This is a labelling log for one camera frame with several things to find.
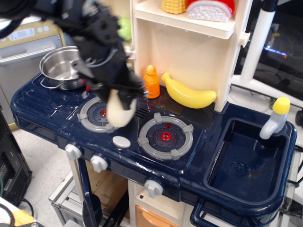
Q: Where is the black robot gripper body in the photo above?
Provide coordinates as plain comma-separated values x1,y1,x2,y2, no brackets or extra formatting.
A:
72,26,146,97

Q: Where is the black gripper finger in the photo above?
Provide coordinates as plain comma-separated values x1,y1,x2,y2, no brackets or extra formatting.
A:
89,82,113,103
118,88,142,111

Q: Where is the cream toy detergent bottle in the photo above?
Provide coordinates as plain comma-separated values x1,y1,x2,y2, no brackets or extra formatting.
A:
106,89,137,128

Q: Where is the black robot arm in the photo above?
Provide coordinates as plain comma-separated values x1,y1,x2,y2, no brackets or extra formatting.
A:
0,0,145,110

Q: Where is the navy toy sink basin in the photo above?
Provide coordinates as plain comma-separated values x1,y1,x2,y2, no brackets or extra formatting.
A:
205,118,296,211

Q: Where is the left grey stove burner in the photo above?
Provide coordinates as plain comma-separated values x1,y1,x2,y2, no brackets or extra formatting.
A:
77,97,117,134

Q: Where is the grey stove burner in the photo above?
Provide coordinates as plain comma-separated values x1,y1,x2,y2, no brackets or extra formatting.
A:
137,113,194,161
77,97,117,134

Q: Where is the orange toy carrot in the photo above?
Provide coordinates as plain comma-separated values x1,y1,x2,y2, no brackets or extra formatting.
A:
143,64,160,99

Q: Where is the green toy pear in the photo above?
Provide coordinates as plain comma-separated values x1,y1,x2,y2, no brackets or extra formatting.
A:
118,17,132,41

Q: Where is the steel toy pot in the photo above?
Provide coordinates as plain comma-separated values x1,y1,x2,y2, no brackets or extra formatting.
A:
39,46,85,90

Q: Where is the grey oval button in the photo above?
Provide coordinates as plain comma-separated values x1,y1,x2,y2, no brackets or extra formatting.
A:
112,136,131,148

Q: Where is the right grey stove burner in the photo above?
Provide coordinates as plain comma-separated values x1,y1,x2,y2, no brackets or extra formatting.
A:
137,113,194,161

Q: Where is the yellow toy banana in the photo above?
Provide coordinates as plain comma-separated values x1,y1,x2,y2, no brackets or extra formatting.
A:
161,72,217,109

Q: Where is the left grey stove knob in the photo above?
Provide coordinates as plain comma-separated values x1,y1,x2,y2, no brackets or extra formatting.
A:
64,144,82,161

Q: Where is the grey stove knob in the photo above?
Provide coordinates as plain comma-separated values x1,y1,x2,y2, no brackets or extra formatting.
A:
64,144,82,161
144,180,163,198
90,155,108,173

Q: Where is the middle grey stove knob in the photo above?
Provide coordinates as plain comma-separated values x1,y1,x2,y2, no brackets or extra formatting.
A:
90,155,108,173

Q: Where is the cream toy kitchen shelf unit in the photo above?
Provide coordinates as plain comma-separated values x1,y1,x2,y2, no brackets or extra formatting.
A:
118,0,253,113

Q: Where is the yellow toy corn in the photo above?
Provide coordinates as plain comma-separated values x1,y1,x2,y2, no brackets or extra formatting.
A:
161,0,187,14

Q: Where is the right grey stove knob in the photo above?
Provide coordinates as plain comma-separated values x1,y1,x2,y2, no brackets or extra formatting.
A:
144,180,163,198

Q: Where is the navy toy kitchen counter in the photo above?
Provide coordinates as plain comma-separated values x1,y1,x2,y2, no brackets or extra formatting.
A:
11,74,297,227

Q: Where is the red white toy sushi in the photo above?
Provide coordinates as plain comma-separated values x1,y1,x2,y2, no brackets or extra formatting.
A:
186,0,235,23

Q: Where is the black computer case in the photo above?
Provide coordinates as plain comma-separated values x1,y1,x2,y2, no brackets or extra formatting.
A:
0,114,32,206

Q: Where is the orange toy drawer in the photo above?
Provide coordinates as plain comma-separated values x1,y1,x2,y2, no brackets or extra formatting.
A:
135,205,179,227

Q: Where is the yellow sponge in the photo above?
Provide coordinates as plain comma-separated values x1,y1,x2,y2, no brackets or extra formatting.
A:
12,210,35,227

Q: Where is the grey toy faucet yellow cap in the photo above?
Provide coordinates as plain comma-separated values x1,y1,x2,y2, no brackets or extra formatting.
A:
259,97,291,140

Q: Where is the navy oven door handle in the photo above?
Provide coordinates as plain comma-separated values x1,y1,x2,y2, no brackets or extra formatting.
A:
78,158,103,227

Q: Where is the white stand frame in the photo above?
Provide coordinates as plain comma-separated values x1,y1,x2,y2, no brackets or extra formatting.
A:
232,0,303,108

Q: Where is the aluminium frame cart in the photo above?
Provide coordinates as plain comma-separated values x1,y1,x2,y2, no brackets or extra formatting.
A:
48,170,130,227

